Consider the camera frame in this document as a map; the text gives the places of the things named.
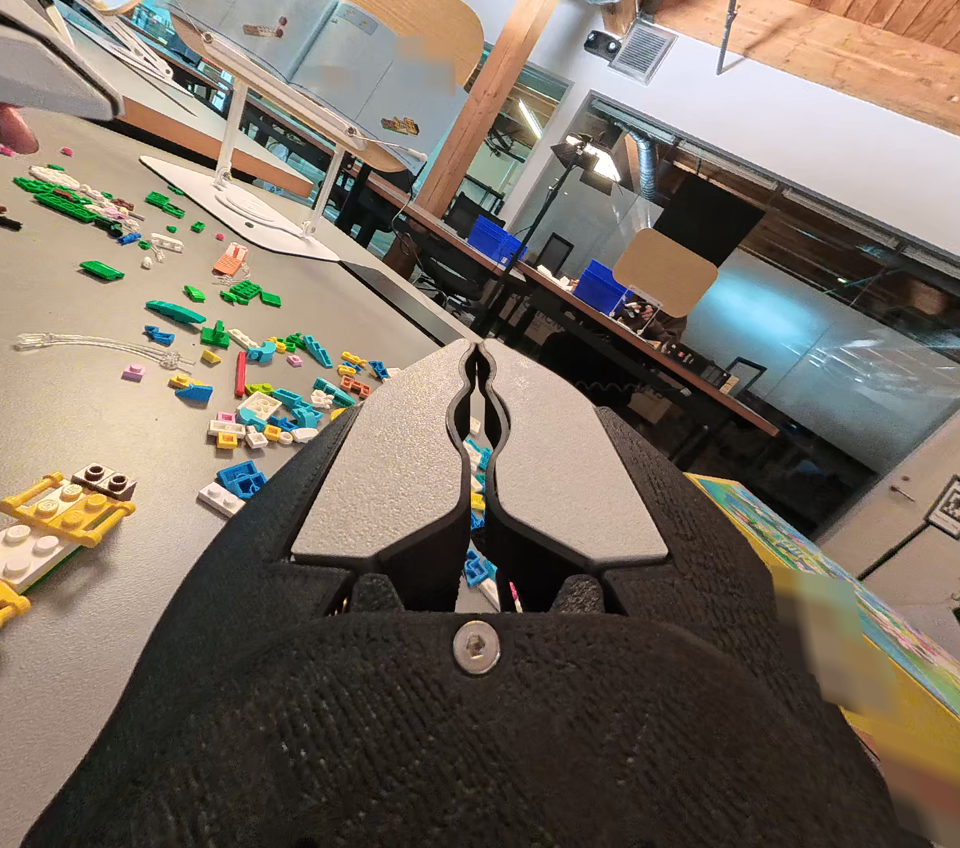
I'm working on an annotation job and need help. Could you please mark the blue storage bin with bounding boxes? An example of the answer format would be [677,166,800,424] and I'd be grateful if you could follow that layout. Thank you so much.
[573,259,633,318]
[468,214,528,266]

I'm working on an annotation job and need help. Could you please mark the black board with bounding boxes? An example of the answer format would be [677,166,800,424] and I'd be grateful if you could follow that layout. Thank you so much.
[656,176,766,268]

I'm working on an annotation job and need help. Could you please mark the person's left hand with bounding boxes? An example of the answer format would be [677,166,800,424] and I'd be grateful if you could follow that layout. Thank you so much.
[0,101,40,156]

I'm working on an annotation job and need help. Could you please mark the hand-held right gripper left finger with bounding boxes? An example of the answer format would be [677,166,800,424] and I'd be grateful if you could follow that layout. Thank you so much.
[291,339,481,611]

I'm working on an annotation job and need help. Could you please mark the yellow white brick assembly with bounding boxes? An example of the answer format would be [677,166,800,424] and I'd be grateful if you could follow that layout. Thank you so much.
[0,461,140,628]

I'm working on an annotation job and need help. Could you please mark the black white marker sign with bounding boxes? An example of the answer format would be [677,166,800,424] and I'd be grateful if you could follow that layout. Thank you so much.
[926,476,960,538]

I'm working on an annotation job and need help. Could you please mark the studio light on stand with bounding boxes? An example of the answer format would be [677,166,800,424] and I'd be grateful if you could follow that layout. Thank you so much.
[472,131,624,339]

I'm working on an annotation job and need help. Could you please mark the wall vent grille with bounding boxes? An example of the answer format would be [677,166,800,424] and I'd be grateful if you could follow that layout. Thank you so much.
[609,19,678,86]

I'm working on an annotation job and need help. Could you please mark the yellow toy brick box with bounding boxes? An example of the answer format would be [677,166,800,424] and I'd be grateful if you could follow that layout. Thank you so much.
[686,473,960,848]

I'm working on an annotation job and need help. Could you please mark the teal leaf brick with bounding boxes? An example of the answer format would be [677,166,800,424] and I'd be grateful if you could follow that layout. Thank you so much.
[145,299,207,326]

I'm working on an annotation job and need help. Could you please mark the long brown-edged table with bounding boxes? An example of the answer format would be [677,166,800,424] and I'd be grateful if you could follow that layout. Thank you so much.
[345,165,781,437]

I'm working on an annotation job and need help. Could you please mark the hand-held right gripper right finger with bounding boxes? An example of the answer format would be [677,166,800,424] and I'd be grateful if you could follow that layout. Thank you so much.
[480,339,669,611]

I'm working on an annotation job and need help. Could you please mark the clear plastic bag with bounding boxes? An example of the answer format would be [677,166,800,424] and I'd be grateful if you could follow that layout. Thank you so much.
[15,332,196,373]

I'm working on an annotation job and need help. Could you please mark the wooden post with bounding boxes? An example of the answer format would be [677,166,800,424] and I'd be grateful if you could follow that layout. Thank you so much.
[412,0,609,219]

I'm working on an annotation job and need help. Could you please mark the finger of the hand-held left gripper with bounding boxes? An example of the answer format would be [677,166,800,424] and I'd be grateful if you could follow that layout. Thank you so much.
[0,0,126,122]

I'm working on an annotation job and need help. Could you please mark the scattered small toy bricks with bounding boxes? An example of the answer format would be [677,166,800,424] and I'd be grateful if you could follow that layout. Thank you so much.
[0,143,519,609]

